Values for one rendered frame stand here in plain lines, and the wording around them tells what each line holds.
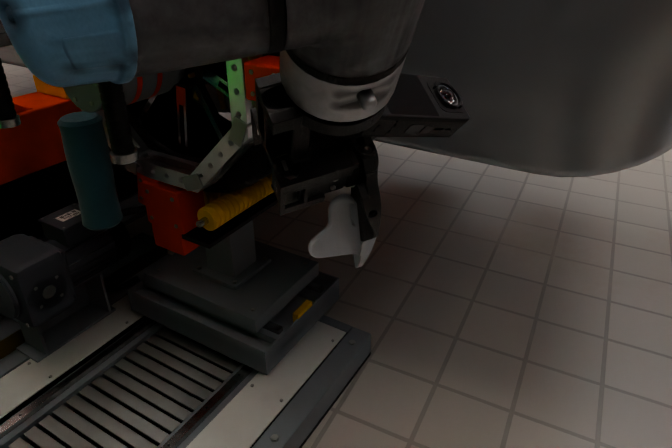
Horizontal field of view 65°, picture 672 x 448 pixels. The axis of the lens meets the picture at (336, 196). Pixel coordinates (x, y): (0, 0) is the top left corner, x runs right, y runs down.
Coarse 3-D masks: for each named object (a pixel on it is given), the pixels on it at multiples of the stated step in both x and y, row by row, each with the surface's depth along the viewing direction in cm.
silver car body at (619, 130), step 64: (448, 0) 82; (512, 0) 77; (576, 0) 73; (640, 0) 70; (448, 64) 86; (512, 64) 81; (576, 64) 76; (640, 64) 74; (512, 128) 84; (576, 128) 80; (640, 128) 80
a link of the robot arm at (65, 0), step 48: (0, 0) 20; (48, 0) 20; (96, 0) 20; (144, 0) 21; (192, 0) 21; (240, 0) 22; (48, 48) 21; (96, 48) 21; (144, 48) 22; (192, 48) 23; (240, 48) 24
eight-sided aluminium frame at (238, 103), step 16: (240, 64) 96; (240, 80) 97; (240, 96) 99; (96, 112) 124; (240, 112) 100; (240, 128) 102; (144, 144) 128; (224, 144) 106; (240, 144) 103; (144, 160) 122; (160, 160) 125; (176, 160) 122; (208, 160) 110; (224, 160) 108; (160, 176) 121; (176, 176) 118; (192, 176) 114; (208, 176) 112
